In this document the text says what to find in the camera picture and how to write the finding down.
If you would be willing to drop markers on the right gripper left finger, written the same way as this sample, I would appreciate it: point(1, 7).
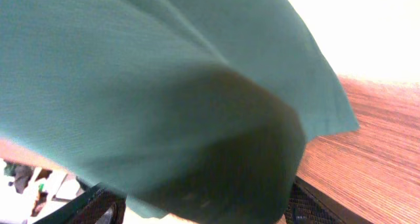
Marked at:
point(98, 205)

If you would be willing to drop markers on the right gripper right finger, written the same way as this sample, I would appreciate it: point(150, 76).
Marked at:
point(308, 205)

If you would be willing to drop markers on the green t-shirt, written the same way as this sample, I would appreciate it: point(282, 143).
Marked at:
point(200, 108)

